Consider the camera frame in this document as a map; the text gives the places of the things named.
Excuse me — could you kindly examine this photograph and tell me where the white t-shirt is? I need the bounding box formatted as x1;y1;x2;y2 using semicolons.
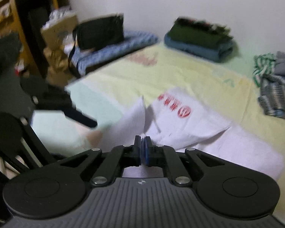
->
98;88;284;180

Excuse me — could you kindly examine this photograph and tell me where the grey fleece garment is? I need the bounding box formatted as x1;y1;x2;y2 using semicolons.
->
273;51;285;76

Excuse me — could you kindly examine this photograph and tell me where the folded dark green garment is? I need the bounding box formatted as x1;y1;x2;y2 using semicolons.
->
167;24;233;49

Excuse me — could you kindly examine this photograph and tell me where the green white striped shirt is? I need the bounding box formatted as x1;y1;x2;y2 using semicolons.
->
252;53;276;88

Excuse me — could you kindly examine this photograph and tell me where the yellow green baby blanket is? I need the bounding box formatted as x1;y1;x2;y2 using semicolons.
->
32;44;285;224

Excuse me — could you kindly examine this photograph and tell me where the wooden shelf unit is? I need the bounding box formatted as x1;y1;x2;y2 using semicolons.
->
0;0;69;78

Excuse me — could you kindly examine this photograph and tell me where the cardboard box with clutter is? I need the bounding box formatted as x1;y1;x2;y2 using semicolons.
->
40;6;78;87

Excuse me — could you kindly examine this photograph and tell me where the black bag at left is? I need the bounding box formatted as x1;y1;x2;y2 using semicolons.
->
68;13;124;78

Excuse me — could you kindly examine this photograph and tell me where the blue white checkered cloth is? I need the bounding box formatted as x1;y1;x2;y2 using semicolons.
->
69;30;159;78

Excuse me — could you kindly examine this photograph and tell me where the grey blue striped sweater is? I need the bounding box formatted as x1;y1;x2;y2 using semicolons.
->
257;75;285;120

